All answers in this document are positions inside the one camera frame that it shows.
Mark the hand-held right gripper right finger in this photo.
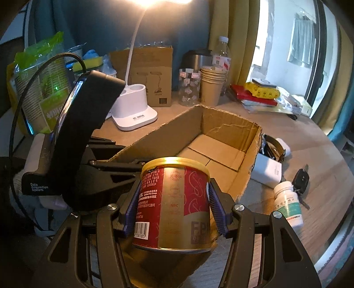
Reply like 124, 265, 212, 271
207, 183, 323, 288

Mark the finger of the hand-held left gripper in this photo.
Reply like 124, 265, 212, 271
79, 158, 150, 207
88, 137, 127, 159

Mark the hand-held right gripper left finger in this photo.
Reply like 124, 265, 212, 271
36, 180, 145, 288

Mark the red and gold tin can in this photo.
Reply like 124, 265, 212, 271
132, 157, 219, 254

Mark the white small box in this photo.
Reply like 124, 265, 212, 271
253, 133, 287, 189

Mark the white pill bottle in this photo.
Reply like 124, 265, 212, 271
273, 181, 304, 230

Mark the brown cardboard box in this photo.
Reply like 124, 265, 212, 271
106, 104, 263, 288

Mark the brown strap wristwatch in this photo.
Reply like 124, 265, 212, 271
260, 133, 286, 162

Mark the black car key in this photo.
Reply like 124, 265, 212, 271
292, 164, 311, 209

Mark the white earbuds case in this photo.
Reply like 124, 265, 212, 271
275, 138, 291, 156

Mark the white desk lamp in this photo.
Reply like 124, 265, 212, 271
112, 0, 194, 131

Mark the yellow sponge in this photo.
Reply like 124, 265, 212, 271
73, 58, 103, 72

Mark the brown lamp carton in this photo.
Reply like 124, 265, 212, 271
110, 46, 174, 108

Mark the teal curtain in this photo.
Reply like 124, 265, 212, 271
28, 0, 213, 92
328, 109, 354, 146

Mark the floral print glass jar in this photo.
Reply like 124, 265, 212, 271
178, 69, 202, 107

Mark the clear plastic document pouch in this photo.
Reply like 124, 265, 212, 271
240, 100, 280, 113

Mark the red flat package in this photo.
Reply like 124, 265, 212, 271
231, 84, 278, 106

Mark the stack of paper cups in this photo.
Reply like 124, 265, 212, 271
200, 66, 227, 106

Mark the stainless steel thermos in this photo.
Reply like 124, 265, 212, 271
183, 49, 213, 71

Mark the yellow tissue packet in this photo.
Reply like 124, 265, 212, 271
246, 80, 281, 99

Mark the white small carton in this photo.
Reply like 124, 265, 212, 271
279, 87, 302, 114

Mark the clear plastic water bottle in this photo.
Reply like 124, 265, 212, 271
212, 36, 233, 96

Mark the yellow curtain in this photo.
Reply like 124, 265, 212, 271
310, 25, 352, 133
209, 0, 266, 84

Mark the hanging grey garment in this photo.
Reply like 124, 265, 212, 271
289, 12, 316, 67

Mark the black cable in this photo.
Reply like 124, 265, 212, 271
8, 53, 87, 222

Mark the black window frame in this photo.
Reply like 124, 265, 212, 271
306, 0, 341, 95

